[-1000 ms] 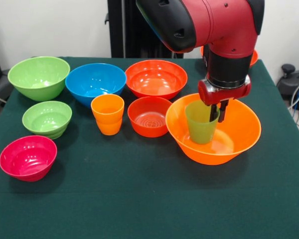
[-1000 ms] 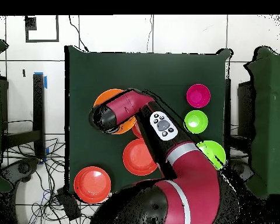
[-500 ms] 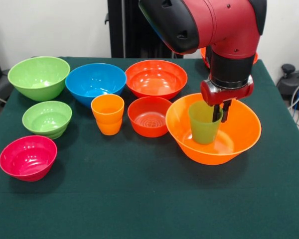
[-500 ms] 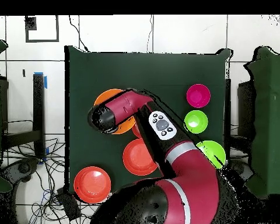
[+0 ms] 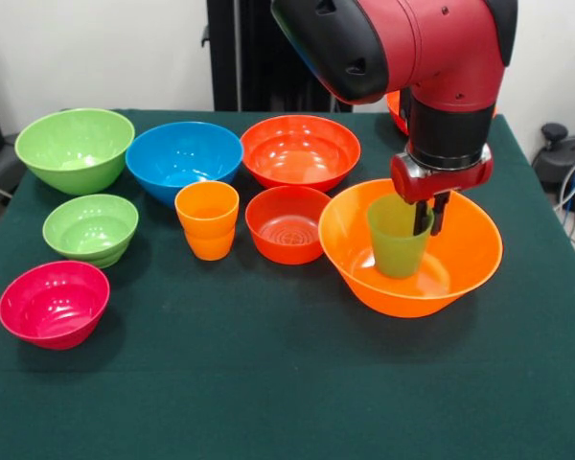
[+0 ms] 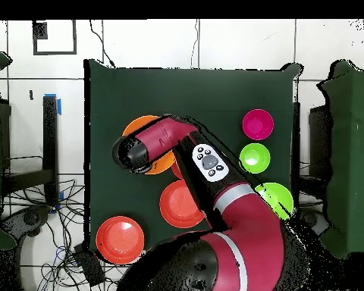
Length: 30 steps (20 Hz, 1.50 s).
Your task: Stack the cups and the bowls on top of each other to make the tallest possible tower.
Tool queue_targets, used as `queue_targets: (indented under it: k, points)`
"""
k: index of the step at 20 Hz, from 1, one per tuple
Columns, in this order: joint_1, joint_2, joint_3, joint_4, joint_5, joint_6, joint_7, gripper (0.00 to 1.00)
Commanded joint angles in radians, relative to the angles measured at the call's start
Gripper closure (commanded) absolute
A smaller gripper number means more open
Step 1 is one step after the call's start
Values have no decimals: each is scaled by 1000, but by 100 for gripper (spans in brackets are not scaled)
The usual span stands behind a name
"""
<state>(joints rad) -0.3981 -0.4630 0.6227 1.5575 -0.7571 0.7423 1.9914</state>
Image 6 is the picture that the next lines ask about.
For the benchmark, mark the large orange bowl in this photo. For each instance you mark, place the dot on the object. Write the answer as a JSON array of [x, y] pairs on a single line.
[[163, 163]]

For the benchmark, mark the small green bowl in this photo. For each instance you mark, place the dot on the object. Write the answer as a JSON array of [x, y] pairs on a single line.
[[254, 158]]

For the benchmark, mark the pink bowl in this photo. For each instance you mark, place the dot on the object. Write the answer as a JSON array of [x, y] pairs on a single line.
[[257, 124]]

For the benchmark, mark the large red bowl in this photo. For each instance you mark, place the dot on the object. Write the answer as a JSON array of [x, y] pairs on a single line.
[[120, 240], [177, 206]]

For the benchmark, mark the large green bowl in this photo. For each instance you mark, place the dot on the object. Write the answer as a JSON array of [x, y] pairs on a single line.
[[279, 197]]

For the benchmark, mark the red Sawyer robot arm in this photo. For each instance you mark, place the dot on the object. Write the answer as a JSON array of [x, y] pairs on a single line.
[[254, 242]]

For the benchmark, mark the dark green table cloth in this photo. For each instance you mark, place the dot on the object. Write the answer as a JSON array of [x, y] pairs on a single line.
[[185, 91]]

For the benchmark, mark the blue tape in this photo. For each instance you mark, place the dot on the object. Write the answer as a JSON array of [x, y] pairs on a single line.
[[59, 106]]

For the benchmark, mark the black power strip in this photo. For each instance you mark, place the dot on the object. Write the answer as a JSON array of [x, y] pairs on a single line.
[[91, 268]]

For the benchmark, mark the black chair base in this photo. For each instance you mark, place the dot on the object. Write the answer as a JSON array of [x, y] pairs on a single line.
[[315, 219], [30, 218]]

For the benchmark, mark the black stool frame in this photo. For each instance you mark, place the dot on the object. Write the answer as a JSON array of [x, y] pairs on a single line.
[[320, 142], [50, 136]]

